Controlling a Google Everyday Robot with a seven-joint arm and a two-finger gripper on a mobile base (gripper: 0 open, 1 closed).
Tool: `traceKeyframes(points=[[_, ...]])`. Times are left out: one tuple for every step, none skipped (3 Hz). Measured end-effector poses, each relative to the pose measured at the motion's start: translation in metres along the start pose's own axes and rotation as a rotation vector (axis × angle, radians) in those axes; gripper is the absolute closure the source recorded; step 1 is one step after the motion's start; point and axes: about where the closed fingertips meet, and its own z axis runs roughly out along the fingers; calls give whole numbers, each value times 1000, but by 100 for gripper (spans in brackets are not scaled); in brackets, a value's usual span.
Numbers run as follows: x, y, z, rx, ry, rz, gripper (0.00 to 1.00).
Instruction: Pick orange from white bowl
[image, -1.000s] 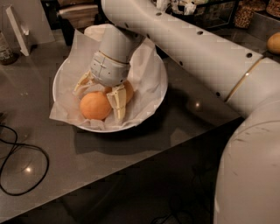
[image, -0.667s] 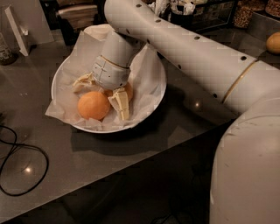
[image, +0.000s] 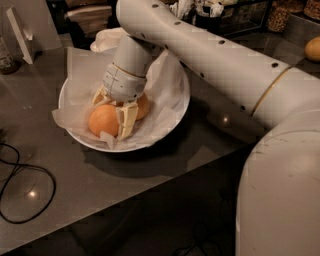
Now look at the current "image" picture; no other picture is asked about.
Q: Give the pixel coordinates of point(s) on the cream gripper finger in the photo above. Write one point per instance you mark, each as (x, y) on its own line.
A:
(101, 96)
(126, 116)

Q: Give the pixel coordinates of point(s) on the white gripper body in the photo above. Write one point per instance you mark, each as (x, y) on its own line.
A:
(122, 85)

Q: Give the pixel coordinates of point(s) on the orange fruit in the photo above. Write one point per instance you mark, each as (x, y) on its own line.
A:
(312, 50)
(104, 119)
(143, 106)

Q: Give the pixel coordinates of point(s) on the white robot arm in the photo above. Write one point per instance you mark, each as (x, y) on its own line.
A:
(278, 204)

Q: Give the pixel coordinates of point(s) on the large white bowl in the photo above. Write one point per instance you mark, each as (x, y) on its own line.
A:
(166, 113)

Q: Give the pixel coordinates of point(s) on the white crumpled paper liner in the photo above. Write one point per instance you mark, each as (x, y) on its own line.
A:
(80, 73)

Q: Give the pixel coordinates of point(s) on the black cup with sticks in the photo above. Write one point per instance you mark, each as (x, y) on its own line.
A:
(182, 9)

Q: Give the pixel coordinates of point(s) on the glass bottle at left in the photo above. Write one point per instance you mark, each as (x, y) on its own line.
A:
(7, 63)

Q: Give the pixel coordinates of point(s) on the white board stand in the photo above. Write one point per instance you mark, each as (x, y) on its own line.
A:
(24, 38)

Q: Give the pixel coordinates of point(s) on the black cup with packets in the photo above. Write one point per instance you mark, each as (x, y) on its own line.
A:
(209, 15)

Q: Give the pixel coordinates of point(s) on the jar of nuts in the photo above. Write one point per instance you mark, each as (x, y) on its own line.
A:
(278, 17)
(312, 9)

